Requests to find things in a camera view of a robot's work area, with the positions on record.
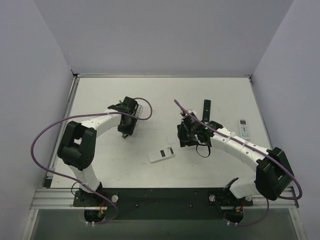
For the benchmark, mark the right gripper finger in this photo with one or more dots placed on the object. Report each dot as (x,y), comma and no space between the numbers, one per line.
(181,134)
(191,141)

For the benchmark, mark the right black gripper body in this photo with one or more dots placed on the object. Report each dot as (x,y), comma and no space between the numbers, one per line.
(184,139)

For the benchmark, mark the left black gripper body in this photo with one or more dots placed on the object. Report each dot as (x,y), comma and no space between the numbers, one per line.
(126,128)

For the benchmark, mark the white battery cover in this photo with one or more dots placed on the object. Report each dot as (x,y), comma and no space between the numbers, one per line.
(171,139)

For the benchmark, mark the red and white remote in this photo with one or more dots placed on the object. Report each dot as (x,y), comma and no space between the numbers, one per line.
(161,155)

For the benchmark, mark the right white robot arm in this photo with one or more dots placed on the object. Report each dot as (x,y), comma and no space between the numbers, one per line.
(273,172)

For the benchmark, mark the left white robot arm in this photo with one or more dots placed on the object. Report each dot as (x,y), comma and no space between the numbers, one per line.
(78,144)

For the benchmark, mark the grey and white remote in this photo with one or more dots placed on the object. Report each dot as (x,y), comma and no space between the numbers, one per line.
(139,111)

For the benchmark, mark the black slim remote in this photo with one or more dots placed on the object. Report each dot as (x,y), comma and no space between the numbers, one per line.
(206,110)

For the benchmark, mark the white air conditioner remote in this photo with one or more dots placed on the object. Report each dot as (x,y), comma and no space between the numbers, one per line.
(244,130)

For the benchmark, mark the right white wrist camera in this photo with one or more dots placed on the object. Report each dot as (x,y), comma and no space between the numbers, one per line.
(186,112)

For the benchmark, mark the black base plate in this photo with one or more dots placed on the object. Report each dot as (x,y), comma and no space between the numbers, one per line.
(160,203)

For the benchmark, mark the aluminium rail frame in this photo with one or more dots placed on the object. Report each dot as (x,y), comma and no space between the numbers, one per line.
(124,163)

